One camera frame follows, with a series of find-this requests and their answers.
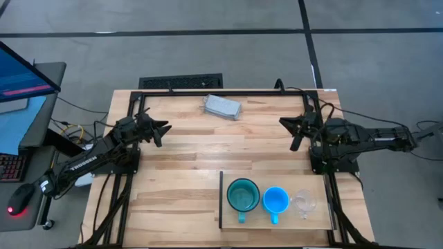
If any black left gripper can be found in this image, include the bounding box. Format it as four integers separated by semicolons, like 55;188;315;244
133;111;172;149

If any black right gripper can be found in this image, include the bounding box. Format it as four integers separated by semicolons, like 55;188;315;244
279;110;325;152

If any clear glass cup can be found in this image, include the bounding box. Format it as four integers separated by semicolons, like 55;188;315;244
289;188;318;221

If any blue plastic cup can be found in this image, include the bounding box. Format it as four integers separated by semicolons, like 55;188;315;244
262;186;291;225

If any teal enamel mug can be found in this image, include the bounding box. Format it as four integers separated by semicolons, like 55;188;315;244
226;178;261;224

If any wooden shelf with black leg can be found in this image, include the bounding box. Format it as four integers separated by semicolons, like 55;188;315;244
218;170;337;231

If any black keyboard on floor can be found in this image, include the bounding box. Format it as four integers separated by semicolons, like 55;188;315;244
138;73;224;90

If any grey folded cloth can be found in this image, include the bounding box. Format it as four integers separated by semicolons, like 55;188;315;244
200;93;242;122

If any white box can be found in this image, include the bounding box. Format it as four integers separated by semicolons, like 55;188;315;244
74;172;94;188

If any grey computer cart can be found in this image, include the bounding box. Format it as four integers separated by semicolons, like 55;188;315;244
0;62;67;232

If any light blue screen panel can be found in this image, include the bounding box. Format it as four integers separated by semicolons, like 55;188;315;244
0;95;48;156

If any computer monitor dark blue screen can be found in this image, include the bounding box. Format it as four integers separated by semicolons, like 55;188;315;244
0;40;62;104

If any black backlit keyboard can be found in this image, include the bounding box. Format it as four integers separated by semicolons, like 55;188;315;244
0;154;27;183

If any black computer mouse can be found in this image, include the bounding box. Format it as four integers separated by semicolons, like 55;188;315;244
6;183;35;217

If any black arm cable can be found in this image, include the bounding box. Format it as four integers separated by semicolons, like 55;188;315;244
275;77;416;131

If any black aluminium table frame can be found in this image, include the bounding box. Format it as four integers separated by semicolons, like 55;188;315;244
82;88;377;249

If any yellow cable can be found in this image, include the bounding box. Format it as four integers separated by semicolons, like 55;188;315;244
60;123;86;145

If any thin black floor cable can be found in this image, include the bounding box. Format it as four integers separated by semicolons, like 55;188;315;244
57;96;109;115

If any black cable bundle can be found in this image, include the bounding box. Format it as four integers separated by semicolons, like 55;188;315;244
413;120;443;163

